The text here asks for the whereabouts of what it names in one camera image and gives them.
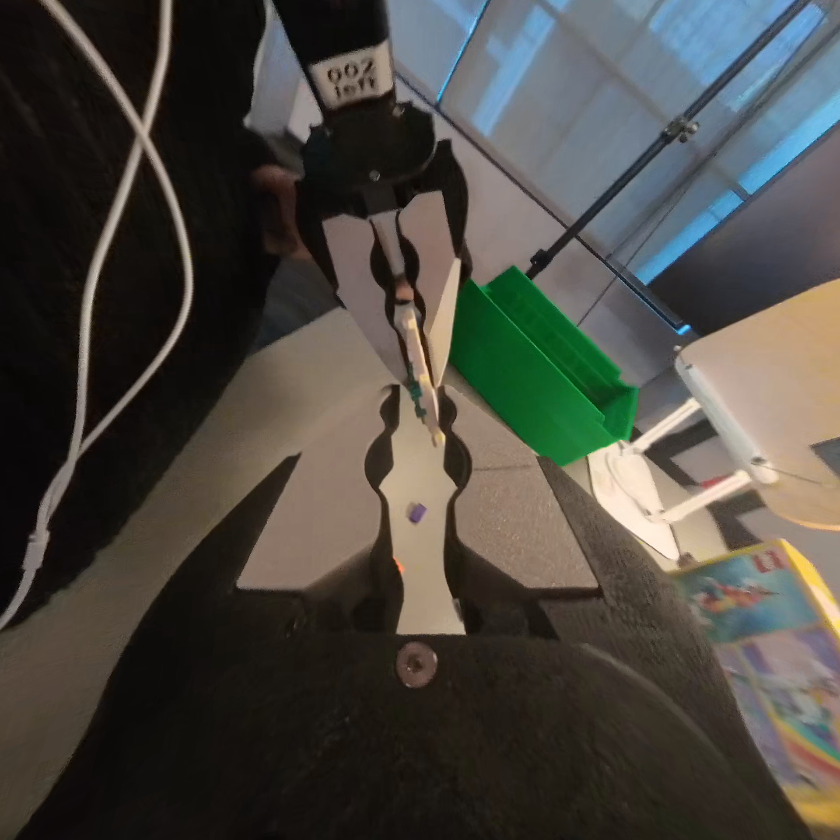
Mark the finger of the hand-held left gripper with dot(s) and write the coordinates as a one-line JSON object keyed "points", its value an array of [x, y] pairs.
{"points": [[354, 262], [433, 249]]}

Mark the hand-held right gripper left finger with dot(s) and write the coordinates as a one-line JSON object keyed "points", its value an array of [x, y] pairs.
{"points": [[315, 525]]}

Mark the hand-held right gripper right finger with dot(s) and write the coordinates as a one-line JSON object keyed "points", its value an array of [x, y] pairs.
{"points": [[518, 525]]}

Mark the green lego plate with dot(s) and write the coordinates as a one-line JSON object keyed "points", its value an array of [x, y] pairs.
{"points": [[413, 390]]}

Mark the purple curved lego slope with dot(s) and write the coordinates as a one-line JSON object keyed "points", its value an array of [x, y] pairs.
{"points": [[417, 513]]}

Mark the colourful lego box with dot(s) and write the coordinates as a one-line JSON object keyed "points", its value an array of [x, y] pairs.
{"points": [[768, 656]]}

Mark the person's left hand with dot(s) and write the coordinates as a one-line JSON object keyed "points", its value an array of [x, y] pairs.
{"points": [[279, 203]]}

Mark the green plastic bin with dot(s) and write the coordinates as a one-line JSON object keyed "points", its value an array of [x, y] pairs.
{"points": [[544, 380]]}

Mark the black tripod pole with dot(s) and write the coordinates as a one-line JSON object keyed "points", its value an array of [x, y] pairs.
{"points": [[682, 128]]}

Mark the person's black sweater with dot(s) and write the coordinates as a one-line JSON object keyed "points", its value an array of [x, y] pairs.
{"points": [[65, 262]]}

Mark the wooden side table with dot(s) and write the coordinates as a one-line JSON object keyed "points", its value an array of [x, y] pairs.
{"points": [[774, 367]]}

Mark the black monitor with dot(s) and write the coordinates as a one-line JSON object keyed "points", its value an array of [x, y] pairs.
{"points": [[754, 262]]}

